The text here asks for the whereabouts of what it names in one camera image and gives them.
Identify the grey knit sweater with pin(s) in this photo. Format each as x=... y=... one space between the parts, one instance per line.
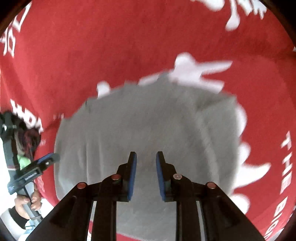
x=148 y=129

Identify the light green cloth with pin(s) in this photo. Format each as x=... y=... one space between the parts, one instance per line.
x=24 y=162

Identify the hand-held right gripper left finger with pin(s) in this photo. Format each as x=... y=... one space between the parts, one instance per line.
x=132 y=176

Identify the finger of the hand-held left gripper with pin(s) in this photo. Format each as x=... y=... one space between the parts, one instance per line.
x=47 y=158

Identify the person's left forearm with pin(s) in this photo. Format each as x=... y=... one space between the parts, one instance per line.
x=18 y=216

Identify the person's left hand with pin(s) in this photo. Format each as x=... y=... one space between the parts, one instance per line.
x=34 y=201

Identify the red printed blanket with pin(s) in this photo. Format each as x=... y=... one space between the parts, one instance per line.
x=115 y=46

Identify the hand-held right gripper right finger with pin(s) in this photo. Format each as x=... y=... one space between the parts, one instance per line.
x=160 y=176

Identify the black red patterned cloth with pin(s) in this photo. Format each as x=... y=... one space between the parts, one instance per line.
x=29 y=136

